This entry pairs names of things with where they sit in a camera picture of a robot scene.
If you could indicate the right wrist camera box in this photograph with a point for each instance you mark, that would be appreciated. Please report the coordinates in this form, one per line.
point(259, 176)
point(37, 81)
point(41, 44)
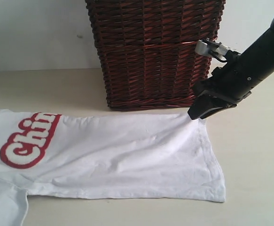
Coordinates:
point(217, 50)

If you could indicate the white t-shirt red lettering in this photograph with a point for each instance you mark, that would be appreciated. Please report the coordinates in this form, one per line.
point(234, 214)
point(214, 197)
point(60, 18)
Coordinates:
point(98, 157)

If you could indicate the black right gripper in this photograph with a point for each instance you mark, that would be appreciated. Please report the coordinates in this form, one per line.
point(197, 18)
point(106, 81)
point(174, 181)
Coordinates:
point(232, 83)

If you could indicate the dark brown wicker basket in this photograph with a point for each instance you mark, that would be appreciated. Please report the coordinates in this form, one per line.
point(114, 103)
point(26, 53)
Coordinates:
point(147, 49)

